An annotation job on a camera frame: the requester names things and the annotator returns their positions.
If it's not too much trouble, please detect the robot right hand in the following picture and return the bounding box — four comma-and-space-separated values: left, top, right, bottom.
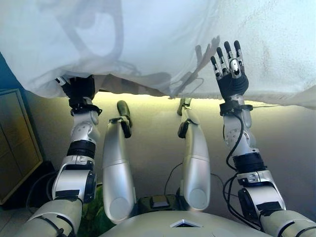
210, 40, 249, 101

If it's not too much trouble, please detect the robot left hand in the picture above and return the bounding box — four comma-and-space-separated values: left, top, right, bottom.
55, 75, 96, 101

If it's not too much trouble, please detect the white duvet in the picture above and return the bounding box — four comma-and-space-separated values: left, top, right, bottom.
0, 0, 218, 99

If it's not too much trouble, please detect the wooden nightstand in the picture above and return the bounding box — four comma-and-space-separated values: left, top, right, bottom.
0, 88, 44, 205

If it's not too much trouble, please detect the silver robot right leg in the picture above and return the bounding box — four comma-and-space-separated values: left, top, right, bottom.
177, 97, 211, 211

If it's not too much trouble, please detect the silver robot leg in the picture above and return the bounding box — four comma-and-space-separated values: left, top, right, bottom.
177, 97, 211, 211
101, 100, 136, 225

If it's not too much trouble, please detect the silver robot left leg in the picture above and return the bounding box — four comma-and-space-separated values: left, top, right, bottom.
101, 100, 136, 225

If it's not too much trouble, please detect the green leafy plant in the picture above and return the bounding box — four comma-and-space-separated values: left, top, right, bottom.
81, 182, 112, 237

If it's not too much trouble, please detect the silver robot torso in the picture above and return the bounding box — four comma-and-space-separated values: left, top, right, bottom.
103, 209, 267, 237

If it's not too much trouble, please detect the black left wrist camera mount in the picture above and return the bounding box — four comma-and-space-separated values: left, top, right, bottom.
69, 97, 103, 117

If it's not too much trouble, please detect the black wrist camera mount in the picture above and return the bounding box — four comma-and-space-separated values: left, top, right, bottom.
219, 103, 254, 116
69, 97, 103, 117

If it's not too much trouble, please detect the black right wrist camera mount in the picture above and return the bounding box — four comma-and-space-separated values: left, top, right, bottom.
219, 103, 254, 116

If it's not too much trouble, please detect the brown upholstered bed frame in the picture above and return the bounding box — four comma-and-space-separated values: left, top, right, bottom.
98, 75, 171, 97

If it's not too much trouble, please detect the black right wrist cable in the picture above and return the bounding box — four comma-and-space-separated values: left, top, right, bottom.
222, 116, 262, 228

